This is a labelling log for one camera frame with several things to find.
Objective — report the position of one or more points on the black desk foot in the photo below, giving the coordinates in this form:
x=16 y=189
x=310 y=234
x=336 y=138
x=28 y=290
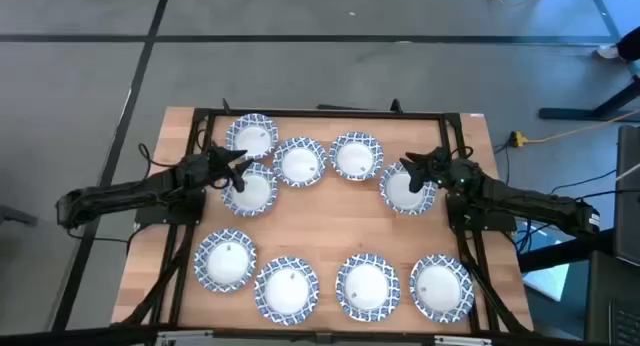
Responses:
x=570 y=114

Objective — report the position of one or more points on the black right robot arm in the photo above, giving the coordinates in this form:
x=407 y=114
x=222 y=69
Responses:
x=540 y=203

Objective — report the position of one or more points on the pale blue sheet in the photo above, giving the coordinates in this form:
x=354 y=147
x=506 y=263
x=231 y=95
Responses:
x=550 y=281

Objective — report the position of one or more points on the silver metal bracket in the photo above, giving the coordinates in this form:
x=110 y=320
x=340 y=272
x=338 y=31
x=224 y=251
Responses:
x=182 y=338
x=462 y=341

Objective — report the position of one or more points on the person's leg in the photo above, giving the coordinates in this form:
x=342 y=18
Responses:
x=630 y=45

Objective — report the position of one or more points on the dark monitor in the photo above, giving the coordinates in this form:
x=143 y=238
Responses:
x=629 y=216

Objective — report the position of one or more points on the yellow power strip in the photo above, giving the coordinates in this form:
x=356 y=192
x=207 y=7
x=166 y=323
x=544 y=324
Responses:
x=518 y=139

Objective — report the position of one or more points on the grey chair foot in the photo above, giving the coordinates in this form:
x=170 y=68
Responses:
x=17 y=216

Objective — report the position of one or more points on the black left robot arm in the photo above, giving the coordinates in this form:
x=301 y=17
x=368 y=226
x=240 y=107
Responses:
x=110 y=196

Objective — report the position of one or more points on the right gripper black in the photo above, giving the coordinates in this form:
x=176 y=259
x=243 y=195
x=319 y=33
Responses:
x=444 y=173

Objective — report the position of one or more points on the person's shoe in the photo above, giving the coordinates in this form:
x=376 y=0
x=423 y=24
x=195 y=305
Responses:
x=608 y=52

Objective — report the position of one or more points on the black aluminium table frame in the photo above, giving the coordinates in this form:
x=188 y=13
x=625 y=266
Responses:
x=325 y=114

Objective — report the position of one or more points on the black desk leg bar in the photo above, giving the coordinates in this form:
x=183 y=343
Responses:
x=565 y=253

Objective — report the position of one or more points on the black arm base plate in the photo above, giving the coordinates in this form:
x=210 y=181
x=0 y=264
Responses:
x=500 y=221
x=150 y=215

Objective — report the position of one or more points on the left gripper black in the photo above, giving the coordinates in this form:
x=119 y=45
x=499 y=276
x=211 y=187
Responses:
x=207 y=170

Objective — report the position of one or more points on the blue patterned white paper bowl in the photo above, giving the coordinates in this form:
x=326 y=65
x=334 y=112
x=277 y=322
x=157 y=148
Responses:
x=367 y=287
x=252 y=138
x=405 y=200
x=300 y=163
x=442 y=289
x=256 y=197
x=356 y=157
x=226 y=262
x=286 y=292

